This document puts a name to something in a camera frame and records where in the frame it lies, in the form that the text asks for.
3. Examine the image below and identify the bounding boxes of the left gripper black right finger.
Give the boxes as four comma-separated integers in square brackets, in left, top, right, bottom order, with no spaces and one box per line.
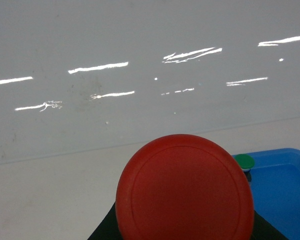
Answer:
[249,211,288,240]

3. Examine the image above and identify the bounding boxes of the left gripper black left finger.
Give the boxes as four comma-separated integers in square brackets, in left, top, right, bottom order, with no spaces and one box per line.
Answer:
[88,203,123,240]

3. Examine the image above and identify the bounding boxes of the red mushroom push button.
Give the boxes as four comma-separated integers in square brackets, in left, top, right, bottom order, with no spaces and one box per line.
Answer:
[115,134,254,240]

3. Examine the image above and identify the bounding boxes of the blue plastic tray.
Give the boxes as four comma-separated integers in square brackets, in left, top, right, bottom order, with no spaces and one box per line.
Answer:
[244,148,300,240]

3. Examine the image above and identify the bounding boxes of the green mushroom push button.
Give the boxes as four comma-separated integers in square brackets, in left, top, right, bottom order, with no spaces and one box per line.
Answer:
[234,154,255,183]

